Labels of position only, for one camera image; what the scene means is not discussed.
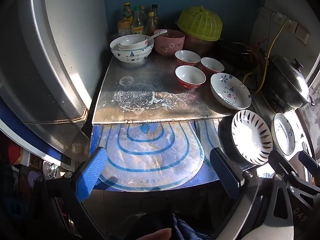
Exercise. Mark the white wall socket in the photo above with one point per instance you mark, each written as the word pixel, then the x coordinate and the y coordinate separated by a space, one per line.
pixel 290 26
pixel 271 15

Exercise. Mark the clear glass bottle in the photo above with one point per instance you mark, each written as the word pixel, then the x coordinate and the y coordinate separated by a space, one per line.
pixel 143 12

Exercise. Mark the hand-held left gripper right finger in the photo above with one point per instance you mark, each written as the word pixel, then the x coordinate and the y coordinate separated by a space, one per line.
pixel 225 175

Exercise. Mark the small plain white bowl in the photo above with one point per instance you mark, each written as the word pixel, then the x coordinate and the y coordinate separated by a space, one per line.
pixel 132 40

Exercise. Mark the brown metal pot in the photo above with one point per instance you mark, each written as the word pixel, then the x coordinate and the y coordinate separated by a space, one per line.
pixel 197 45

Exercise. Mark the white bear print plate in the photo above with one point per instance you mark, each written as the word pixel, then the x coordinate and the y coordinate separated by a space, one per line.
pixel 230 92

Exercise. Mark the yellow jar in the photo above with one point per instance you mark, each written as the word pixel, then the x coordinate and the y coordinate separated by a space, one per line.
pixel 124 28

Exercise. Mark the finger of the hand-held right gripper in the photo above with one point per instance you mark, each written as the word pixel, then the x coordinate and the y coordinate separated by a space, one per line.
pixel 287 170
pixel 308 160

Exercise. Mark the white plate with dark stripes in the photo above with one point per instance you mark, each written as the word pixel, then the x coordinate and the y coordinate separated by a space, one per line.
pixel 250 135

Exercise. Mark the small red patterned bowl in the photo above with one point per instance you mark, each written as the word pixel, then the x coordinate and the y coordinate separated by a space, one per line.
pixel 212 65
pixel 190 76
pixel 187 57

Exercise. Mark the metal pot lid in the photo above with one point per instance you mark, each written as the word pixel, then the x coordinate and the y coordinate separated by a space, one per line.
pixel 292 77

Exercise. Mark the person's left hand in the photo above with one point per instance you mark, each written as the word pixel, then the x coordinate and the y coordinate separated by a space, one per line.
pixel 155 235

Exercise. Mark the dark blue clothing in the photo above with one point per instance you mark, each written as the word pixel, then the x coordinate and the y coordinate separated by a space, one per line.
pixel 182 228

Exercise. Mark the white wall switch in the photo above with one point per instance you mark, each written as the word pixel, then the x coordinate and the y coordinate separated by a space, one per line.
pixel 302 35

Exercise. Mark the silver refrigerator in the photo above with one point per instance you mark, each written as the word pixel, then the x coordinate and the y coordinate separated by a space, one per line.
pixel 50 55

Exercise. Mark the green mesh food cover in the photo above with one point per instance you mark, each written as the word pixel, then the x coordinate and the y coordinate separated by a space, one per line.
pixel 200 25

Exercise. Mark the black pan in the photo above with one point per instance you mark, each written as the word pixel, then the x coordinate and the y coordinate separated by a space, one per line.
pixel 232 50

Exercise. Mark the amber bottle yellow cap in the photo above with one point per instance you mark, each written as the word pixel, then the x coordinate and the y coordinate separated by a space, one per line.
pixel 150 23

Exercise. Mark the white plate with blue flowers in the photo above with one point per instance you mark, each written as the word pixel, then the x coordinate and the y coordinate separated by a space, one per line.
pixel 283 135

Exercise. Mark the pink floral bowl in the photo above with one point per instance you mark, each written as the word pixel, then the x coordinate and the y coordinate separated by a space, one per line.
pixel 170 46

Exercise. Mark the dark cap glass bottle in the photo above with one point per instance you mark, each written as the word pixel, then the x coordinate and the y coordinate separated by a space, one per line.
pixel 155 15

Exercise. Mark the large white bear print bowl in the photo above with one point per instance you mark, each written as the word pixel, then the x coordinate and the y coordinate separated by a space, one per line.
pixel 130 56

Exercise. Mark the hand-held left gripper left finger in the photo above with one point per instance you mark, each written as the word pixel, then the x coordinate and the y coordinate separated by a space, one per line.
pixel 91 173

